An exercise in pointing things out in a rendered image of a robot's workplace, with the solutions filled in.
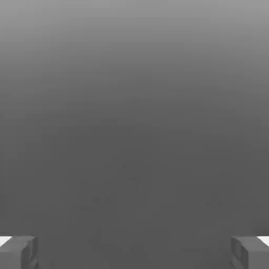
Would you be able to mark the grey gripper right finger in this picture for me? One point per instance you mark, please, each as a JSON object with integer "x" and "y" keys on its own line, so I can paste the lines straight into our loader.
{"x": 254, "y": 254}

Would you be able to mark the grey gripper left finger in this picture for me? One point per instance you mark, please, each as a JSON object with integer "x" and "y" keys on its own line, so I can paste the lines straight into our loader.
{"x": 14, "y": 253}

